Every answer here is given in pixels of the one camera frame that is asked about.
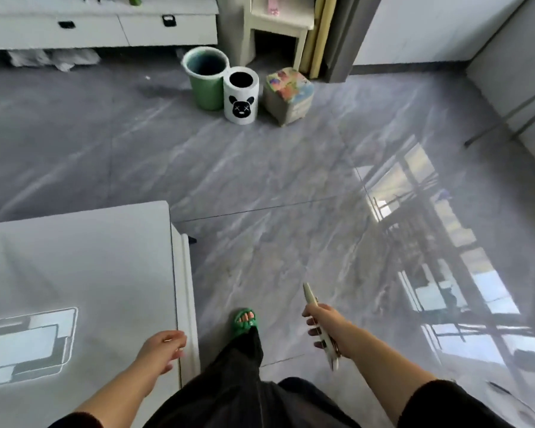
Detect person's right hand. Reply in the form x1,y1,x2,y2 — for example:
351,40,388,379
302,303,354,359

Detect person's left hand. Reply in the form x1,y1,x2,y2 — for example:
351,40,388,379
134,330,188,376

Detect white remote control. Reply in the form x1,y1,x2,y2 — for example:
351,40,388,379
303,282,340,372

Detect person's right forearm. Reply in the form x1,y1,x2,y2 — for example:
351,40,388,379
339,323,438,425

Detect person's left forearm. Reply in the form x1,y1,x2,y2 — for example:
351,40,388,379
73,355,158,421

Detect green slipper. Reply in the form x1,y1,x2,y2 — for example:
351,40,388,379
229,308,260,339

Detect black trousers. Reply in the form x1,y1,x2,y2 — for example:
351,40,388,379
143,327,362,428

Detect white coffee table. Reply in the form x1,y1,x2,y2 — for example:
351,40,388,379
0,201,202,428

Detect black sleeve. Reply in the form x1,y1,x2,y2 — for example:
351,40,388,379
48,411,104,428
397,379,515,428

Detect colourful patterned footstool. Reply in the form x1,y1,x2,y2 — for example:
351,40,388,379
262,67,315,126

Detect white panda waste bin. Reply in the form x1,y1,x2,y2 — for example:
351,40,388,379
223,66,260,125

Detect green waste bin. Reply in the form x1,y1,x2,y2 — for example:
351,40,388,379
181,46,231,112

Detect beige upright boards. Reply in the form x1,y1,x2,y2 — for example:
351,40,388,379
301,0,339,80

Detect grey metal stand legs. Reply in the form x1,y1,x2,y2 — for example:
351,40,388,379
463,84,535,149

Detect white side table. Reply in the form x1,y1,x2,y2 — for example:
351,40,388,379
243,0,316,72

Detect white plastic bags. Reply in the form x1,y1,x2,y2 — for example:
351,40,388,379
7,48,101,73

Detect white drawer cabinet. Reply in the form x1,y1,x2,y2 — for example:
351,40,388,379
0,0,219,51

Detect thin cable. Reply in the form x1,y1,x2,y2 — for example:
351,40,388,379
487,380,535,428

